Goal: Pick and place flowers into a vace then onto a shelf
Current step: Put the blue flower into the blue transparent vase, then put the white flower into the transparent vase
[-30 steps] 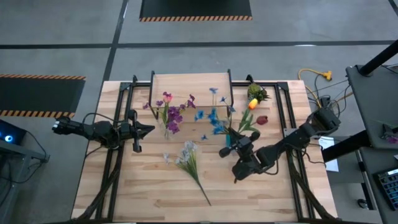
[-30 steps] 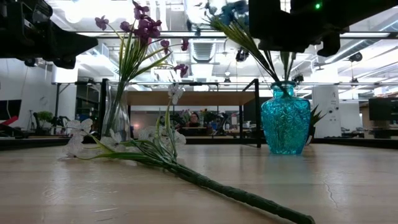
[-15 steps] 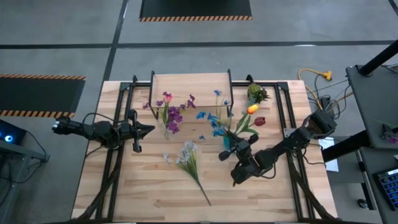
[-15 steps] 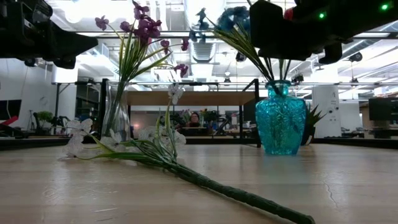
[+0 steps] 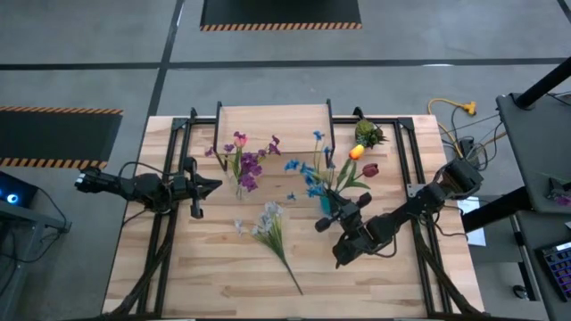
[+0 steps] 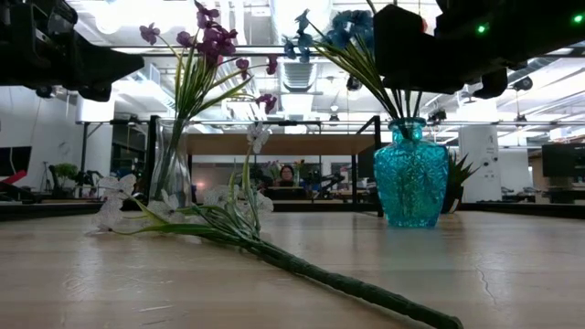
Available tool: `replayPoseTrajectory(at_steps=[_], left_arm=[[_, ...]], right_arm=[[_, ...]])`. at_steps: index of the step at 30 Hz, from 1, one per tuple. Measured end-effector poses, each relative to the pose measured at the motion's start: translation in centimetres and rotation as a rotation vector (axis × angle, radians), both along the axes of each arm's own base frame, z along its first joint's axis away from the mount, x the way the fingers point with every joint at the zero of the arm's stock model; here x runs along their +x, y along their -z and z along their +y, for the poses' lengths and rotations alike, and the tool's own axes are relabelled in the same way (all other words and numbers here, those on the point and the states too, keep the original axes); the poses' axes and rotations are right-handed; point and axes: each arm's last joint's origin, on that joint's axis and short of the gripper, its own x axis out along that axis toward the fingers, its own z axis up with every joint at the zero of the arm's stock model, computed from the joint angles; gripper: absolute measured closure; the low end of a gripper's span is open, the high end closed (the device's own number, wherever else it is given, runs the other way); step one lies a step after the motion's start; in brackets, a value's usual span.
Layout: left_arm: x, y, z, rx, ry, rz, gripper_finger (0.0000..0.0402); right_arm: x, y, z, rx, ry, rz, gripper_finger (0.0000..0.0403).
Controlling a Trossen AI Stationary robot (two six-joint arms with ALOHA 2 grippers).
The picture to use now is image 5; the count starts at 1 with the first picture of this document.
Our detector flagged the yellow extension cable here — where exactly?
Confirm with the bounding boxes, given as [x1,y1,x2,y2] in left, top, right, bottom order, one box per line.
[426,97,477,161]

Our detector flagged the long black hazard-striped floor mat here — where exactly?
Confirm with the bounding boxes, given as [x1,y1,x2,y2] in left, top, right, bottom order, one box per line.
[0,105,125,170]

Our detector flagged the wide black hazard-striped floor mat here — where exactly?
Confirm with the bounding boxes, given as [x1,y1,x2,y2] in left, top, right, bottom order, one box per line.
[199,0,363,32]

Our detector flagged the wooden shelf with black frame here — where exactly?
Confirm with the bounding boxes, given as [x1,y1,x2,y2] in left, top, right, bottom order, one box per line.
[212,98,336,173]

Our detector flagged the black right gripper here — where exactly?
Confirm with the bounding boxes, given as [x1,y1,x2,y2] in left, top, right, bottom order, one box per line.
[315,190,374,242]

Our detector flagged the white paper sheet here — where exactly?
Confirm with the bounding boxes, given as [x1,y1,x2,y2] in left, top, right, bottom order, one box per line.
[457,195,487,248]

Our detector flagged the grey metal computer stand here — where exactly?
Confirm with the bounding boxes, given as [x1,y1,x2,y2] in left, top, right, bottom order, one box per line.
[0,202,72,321]

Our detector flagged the yellow orange artificial tulip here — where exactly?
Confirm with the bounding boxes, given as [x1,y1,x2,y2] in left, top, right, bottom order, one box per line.
[334,143,367,193]

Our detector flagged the dark grey desk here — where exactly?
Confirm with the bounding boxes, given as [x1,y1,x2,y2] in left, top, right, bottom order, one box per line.
[508,209,571,321]

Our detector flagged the white artificial flower bunch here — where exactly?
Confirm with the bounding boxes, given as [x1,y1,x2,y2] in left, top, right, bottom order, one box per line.
[234,200,304,296]

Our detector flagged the teal glass vase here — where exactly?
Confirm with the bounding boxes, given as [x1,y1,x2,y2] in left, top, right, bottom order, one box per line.
[319,193,340,215]

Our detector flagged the purple artificial flower bunch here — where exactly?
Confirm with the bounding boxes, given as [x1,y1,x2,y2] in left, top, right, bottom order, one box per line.
[203,130,283,200]

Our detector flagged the black round pole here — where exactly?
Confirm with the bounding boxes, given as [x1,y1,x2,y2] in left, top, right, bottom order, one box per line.
[515,56,571,111]

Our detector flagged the grey side table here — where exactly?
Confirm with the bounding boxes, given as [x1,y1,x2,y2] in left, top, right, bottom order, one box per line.
[495,91,571,215]

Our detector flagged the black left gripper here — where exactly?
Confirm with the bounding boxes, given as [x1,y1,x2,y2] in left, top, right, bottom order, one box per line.
[171,156,223,219]

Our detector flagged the spare purple artificial flowers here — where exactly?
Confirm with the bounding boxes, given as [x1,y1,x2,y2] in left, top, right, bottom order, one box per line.
[546,176,571,207]

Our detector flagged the black diagonal support beam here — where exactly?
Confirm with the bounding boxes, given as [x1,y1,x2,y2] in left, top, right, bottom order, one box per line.
[463,185,532,234]

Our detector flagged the computer with blue light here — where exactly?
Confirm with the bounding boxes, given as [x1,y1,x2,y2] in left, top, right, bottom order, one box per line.
[0,171,39,209]

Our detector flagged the keyboard with colourful keys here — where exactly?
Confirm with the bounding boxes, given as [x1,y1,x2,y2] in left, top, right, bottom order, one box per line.
[540,240,571,302]

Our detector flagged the black power strip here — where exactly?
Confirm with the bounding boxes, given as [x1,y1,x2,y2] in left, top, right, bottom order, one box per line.
[459,136,478,160]

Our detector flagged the dark red artificial tulip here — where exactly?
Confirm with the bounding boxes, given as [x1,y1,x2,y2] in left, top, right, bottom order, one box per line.
[341,162,380,193]

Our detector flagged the black aluminium rig frame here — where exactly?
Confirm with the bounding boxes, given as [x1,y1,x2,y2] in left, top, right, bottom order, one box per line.
[102,106,485,320]

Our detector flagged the blue artificial flower bunch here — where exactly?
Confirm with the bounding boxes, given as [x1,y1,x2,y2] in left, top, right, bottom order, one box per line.
[284,129,338,204]

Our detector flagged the green succulent plant in pot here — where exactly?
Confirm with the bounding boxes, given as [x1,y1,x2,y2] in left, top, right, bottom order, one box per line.
[354,118,389,151]

